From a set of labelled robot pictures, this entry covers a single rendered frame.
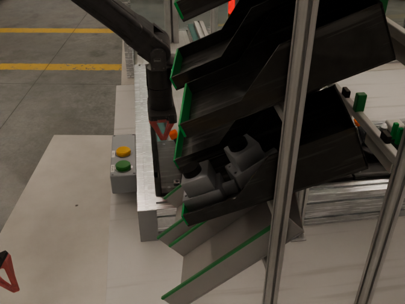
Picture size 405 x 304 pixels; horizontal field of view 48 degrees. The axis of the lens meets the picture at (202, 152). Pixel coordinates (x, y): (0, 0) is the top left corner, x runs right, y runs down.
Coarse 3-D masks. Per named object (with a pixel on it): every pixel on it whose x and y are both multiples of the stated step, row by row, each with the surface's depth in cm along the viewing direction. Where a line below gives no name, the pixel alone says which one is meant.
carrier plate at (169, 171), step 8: (160, 144) 130; (168, 144) 130; (160, 152) 127; (168, 152) 127; (160, 160) 123; (168, 160) 123; (160, 168) 120; (168, 168) 120; (176, 168) 120; (160, 176) 117; (168, 176) 117; (176, 176) 117; (160, 184) 115; (168, 184) 115; (168, 192) 112
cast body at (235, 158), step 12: (228, 144) 70; (240, 144) 69; (252, 144) 69; (228, 156) 71; (240, 156) 68; (252, 156) 69; (264, 156) 70; (228, 168) 72; (240, 168) 69; (252, 168) 70; (240, 180) 70
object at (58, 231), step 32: (64, 160) 143; (96, 160) 143; (32, 192) 130; (64, 192) 130; (96, 192) 130; (32, 224) 119; (64, 224) 119; (96, 224) 119; (32, 256) 109; (64, 256) 109; (96, 256) 109; (0, 288) 101; (32, 288) 101; (64, 288) 101; (96, 288) 101
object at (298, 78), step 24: (312, 0) 48; (312, 24) 49; (312, 48) 51; (288, 72) 54; (288, 96) 54; (288, 120) 56; (288, 144) 57; (288, 168) 60; (288, 192) 62; (288, 216) 64; (384, 216) 68; (384, 240) 70; (264, 288) 75; (360, 288) 78
